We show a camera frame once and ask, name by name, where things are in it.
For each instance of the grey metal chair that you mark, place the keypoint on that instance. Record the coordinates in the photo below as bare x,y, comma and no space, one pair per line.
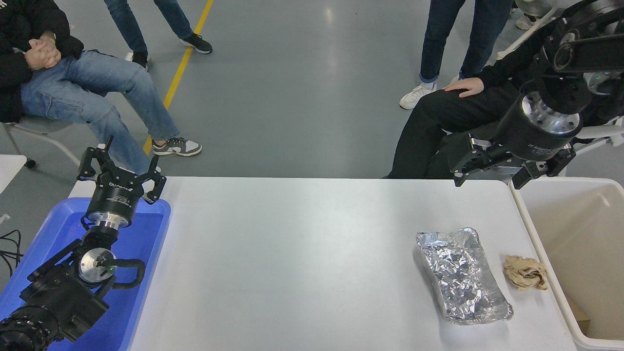
48,125

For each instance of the person's right hand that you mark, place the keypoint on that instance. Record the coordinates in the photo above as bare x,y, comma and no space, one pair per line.
465,87
41,59

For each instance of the large pale bin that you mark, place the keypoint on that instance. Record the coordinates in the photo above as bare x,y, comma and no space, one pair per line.
585,253

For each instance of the standing person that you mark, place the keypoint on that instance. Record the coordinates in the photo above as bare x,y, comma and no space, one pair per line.
441,44
131,29

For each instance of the white side table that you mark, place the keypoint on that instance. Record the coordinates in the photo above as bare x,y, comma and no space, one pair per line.
9,170

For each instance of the seated person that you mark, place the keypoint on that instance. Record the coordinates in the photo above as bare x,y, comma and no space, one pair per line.
448,131
87,83

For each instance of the crumpled tan paper ball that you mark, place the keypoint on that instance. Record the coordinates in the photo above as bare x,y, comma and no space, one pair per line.
525,273

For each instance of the white paper scrap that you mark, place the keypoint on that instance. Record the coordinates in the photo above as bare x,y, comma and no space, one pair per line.
128,56

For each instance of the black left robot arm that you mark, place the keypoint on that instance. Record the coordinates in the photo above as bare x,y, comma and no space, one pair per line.
53,292

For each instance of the blue plastic tray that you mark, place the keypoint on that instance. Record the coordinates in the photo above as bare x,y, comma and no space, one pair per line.
146,234

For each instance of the silver foil tray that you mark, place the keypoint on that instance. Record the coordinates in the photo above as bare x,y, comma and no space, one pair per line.
460,278

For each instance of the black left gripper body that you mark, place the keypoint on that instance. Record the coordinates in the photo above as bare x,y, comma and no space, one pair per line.
116,197

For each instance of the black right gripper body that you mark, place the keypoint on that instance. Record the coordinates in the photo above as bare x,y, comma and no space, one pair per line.
526,136

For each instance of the person's left hand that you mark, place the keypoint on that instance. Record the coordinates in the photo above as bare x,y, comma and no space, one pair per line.
45,45

